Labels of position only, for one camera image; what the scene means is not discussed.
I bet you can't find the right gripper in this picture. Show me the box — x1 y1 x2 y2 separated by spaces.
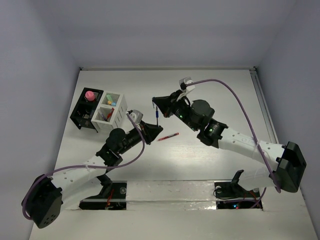
154 89 199 132

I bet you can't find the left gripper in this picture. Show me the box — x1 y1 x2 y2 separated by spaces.
117 120 162 155

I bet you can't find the blue gel pen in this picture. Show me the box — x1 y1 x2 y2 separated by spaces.
155 106 159 127

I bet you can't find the dark red ink pen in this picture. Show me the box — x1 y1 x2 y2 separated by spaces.
157 132 180 142

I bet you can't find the red gel pen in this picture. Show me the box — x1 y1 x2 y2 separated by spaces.
106 108 115 122

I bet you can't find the green highlighter marker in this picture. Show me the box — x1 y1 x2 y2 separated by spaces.
106 94 113 102

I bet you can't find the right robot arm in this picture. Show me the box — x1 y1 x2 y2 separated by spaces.
152 90 307 196

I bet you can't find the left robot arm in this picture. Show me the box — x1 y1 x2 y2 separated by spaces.
21 121 164 229

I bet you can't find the white slatted organizer container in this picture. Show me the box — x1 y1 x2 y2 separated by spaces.
91 91 128 133

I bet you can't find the black organizer container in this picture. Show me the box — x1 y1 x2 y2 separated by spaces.
70 87 104 132

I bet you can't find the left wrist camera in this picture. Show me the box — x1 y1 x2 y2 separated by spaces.
127 109 143 124

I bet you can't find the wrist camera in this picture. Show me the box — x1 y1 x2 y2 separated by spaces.
177 77 196 100
127 109 143 124

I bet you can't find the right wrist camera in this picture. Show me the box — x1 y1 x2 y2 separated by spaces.
177 77 196 100

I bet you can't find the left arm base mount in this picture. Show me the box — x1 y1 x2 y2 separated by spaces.
79 181 127 211

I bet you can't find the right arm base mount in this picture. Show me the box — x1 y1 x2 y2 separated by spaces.
212 170 263 210

